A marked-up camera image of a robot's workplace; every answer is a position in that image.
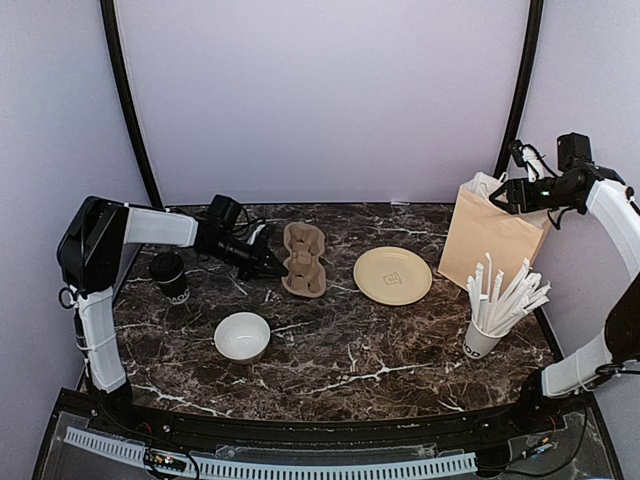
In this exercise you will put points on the brown paper bag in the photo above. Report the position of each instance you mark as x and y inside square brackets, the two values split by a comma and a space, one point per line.
[479, 230]

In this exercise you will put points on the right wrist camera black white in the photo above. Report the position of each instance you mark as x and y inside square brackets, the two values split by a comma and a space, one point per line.
[526, 156]

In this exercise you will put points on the white paper cup holder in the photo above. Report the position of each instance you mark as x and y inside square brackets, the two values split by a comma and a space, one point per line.
[478, 344]

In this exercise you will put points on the white slotted cable duct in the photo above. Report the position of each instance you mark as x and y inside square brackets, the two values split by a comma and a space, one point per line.
[201, 467]

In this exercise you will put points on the beige round plate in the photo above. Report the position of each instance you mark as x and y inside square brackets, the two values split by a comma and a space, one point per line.
[392, 276]

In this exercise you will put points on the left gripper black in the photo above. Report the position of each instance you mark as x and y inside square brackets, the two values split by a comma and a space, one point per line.
[256, 266]

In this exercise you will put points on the left black frame post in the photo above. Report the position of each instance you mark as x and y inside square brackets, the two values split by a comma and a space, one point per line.
[120, 75]

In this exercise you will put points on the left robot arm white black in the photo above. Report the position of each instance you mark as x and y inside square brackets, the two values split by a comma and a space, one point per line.
[89, 256]

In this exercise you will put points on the white wrapped straw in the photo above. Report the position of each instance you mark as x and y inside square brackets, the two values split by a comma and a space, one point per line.
[472, 298]
[509, 294]
[531, 294]
[484, 285]
[494, 300]

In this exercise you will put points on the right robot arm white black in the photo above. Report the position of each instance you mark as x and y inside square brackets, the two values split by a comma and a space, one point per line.
[583, 186]

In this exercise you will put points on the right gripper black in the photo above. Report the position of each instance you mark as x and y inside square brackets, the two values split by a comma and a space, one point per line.
[515, 186]

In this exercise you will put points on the small green circuit board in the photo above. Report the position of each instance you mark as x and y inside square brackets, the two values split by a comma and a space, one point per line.
[158, 460]

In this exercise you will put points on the black frame post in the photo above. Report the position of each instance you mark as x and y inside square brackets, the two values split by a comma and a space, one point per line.
[120, 75]
[531, 36]

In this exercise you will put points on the right black frame post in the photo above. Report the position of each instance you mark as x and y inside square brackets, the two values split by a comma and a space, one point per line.
[531, 36]

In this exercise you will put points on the black paper coffee cup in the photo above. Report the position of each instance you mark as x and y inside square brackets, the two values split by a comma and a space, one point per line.
[176, 292]

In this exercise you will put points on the white ceramic bowl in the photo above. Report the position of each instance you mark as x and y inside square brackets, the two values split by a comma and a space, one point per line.
[242, 337]

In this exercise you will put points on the brown cardboard cup carrier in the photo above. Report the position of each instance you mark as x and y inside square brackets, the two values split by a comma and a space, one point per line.
[305, 245]

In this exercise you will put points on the black plastic cup lid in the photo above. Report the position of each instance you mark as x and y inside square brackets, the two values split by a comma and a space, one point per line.
[166, 267]

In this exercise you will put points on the black front rail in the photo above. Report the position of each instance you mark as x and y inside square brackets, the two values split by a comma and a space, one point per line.
[489, 429]

